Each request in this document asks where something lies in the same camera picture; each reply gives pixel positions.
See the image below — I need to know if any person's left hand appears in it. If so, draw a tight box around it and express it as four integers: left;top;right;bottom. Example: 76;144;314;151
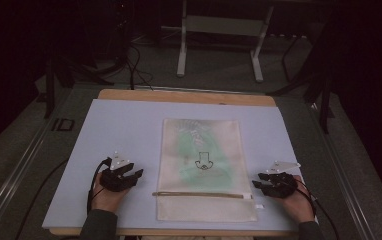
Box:
90;181;131;214

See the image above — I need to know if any black tripod stand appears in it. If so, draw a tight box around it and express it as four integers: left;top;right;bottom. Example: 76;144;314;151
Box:
42;49;115;120
266;33;336;135

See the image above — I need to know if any thin black floor cable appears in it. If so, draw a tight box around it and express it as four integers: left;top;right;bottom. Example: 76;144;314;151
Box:
124;43;155;92

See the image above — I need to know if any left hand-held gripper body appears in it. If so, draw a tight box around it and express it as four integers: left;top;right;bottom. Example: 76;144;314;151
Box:
99;151;139;193

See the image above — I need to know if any white metal stand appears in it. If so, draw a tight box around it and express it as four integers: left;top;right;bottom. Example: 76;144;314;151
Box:
176;0;276;84

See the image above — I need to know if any aluminium rail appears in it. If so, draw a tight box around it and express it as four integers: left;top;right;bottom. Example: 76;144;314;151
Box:
307;99;378;240
0;96;67;240

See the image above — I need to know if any white mat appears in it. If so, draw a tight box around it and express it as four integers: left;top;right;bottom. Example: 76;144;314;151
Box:
41;98;314;232

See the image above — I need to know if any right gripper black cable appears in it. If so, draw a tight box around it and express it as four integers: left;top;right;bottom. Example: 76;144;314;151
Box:
293;179;341;240

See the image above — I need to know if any beige zip pouch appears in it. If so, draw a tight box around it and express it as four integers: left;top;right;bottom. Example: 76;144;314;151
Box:
155;117;259;223

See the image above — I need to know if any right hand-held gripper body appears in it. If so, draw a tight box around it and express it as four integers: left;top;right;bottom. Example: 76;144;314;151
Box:
264;161;302;200

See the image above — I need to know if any wooden table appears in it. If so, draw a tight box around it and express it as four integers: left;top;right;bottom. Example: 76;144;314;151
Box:
48;88;301;238

